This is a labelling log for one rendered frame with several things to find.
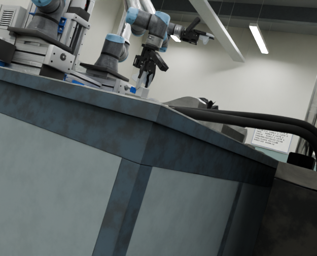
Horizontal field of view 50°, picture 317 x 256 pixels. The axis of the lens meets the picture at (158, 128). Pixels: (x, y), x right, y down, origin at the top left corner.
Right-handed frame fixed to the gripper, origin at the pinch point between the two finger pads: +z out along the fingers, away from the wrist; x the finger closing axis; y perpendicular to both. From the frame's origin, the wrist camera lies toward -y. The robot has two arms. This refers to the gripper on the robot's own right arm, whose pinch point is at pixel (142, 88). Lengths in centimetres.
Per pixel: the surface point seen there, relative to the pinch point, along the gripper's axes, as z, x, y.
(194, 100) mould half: -3.7, 7.7, -32.6
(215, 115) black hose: -3, 35, -56
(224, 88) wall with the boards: -25, -717, 296
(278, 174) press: 10, 2, -72
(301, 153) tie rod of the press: 0, -3, -75
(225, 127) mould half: 1.6, 5.7, -48.2
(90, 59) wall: 20, -490, 578
